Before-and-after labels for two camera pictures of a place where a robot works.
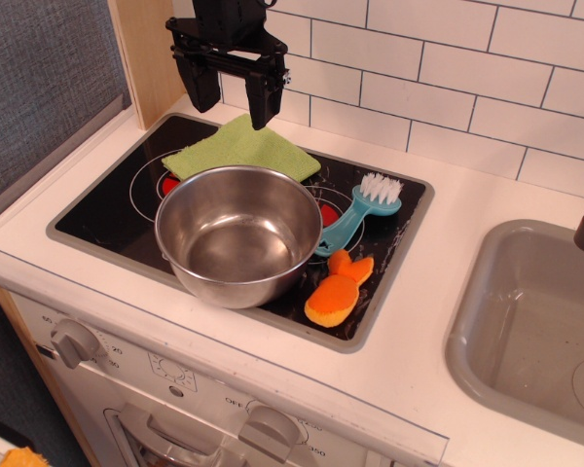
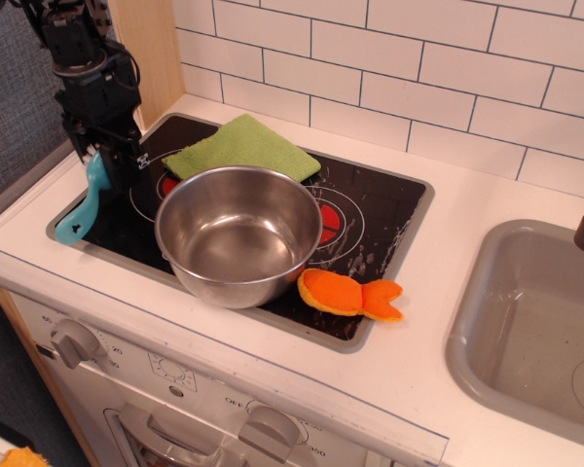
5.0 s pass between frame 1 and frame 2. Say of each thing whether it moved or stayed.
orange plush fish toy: moved
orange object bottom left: stayed
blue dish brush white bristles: moved
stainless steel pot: stayed
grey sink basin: stayed
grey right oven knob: stayed
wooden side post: stayed
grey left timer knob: stayed
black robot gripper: moved
